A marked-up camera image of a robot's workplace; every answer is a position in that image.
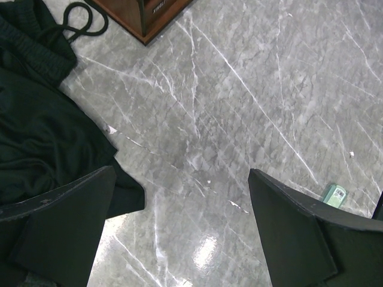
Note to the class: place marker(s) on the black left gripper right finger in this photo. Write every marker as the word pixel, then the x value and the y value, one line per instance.
pixel 309 243

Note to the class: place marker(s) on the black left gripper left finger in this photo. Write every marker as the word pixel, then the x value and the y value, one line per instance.
pixel 56 234

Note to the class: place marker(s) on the green correction tape dispenser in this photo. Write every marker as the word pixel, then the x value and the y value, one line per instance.
pixel 335 195

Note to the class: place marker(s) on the brown wooden desk organizer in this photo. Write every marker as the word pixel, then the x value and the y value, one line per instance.
pixel 143 19

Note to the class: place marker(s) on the black base crossbar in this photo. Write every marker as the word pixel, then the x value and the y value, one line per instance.
pixel 378 213

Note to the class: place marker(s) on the black drawstring shorts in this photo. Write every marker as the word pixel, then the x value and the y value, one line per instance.
pixel 47 141

